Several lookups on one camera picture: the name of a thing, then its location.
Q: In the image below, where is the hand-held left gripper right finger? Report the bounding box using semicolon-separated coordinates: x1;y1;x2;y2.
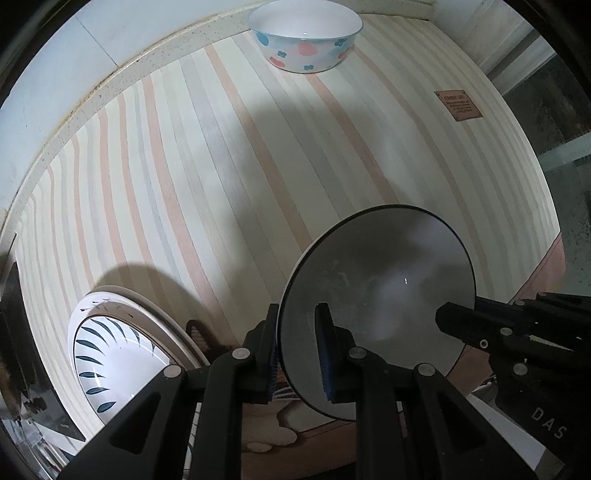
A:
314;302;522;480

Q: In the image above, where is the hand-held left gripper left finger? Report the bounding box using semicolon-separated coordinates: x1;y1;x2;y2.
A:
58;302;280;480

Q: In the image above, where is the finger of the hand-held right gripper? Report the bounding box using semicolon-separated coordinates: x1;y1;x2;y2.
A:
435;292;591;356

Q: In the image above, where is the white plate grey floral print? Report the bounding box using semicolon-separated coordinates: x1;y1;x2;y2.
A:
68;285;209;467

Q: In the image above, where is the white floral bowl blue rim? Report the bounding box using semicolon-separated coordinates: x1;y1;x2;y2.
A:
276;204;476;422
248;0;364;75

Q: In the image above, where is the white plate blue leaf pattern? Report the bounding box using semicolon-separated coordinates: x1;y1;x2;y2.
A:
73;302;195;426

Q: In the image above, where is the striped cat print cloth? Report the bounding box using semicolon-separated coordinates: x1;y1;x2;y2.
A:
0;9;568;480

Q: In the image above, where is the sliding glass door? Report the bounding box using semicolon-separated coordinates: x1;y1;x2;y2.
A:
480;18;591;296

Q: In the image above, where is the black glass gas stove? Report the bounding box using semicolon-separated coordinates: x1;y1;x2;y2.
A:
0;233;86;444

